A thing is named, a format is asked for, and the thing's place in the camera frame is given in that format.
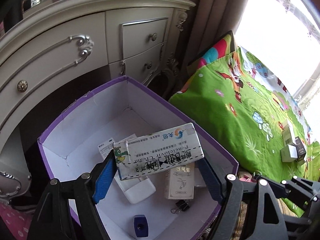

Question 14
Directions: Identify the black product box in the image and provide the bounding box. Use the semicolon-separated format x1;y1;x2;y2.
295;137;307;162

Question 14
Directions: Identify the beige wall switch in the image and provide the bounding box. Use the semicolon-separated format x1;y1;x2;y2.
114;172;156;204

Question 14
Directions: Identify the black binder clip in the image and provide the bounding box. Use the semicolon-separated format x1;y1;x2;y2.
170;200;190;215

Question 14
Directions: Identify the tall cream box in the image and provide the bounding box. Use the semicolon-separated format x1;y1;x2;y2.
164;163;195;200

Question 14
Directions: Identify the white medicine box red figure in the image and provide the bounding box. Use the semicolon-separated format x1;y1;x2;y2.
282;125;296;146

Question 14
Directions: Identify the small dark blue box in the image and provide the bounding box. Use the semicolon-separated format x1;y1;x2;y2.
133;215;149;238

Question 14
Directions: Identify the white ointment box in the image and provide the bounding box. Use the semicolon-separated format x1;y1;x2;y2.
113;122;204;180

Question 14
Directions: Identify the teal patterned box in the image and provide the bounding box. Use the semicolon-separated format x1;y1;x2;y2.
98;138;114;160

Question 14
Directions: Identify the pink binder clip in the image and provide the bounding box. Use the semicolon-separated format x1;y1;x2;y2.
238;171;262;183

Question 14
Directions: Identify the small white box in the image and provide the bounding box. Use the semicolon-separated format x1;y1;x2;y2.
280;145;298;163

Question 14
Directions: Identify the purple storage box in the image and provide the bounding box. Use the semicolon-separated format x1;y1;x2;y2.
37;76;239;240

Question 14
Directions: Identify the green cartoon bedsheet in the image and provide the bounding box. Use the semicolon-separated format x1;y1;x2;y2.
168;31;320;218

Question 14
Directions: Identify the cream dresser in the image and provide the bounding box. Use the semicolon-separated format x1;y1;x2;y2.
1;0;195;202

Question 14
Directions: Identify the brown curtain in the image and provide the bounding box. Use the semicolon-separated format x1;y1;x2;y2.
175;0;248;65

